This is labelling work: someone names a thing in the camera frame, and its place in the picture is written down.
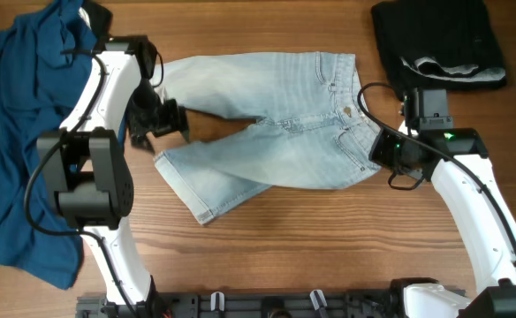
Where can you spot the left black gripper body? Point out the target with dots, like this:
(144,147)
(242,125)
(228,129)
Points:
(151,113)

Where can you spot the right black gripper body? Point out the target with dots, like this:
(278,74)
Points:
(384,148)

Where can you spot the light blue denim shorts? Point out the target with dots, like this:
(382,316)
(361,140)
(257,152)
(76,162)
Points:
(305,128)

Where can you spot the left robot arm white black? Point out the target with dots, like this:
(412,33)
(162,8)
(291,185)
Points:
(87,179)

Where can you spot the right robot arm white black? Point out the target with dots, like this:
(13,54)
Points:
(428,148)

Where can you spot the black garment under blue shirt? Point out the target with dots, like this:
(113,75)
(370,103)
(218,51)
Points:
(99,18)

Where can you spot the folded black garment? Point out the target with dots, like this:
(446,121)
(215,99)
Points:
(438,44)

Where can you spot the dark blue shirt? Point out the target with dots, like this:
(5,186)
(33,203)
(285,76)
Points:
(40,83)

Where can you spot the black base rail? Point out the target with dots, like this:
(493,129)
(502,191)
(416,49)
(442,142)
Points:
(317,303)

